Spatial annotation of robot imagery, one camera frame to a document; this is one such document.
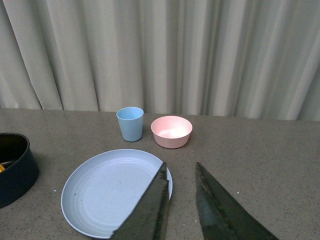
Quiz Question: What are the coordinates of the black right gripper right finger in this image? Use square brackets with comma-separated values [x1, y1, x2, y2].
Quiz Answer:
[195, 162, 277, 240]

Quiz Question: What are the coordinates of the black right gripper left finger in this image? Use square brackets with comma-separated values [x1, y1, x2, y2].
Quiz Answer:
[111, 162, 169, 240]

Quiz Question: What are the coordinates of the yellow corn cob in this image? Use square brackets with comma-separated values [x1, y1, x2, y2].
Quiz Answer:
[0, 164, 5, 172]

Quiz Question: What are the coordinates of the light blue plate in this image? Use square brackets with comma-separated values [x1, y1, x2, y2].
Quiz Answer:
[61, 149, 173, 240]

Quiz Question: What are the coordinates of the pink bowl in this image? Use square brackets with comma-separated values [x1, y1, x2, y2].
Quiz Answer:
[150, 115, 193, 149]

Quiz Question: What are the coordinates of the light blue cup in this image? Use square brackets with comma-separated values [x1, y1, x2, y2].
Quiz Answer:
[116, 106, 144, 142]

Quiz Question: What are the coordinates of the dark blue saucepan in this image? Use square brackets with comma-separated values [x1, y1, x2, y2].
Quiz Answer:
[0, 133, 40, 208]

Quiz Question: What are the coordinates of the white curtain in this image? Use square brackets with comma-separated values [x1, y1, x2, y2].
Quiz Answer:
[0, 0, 320, 121]

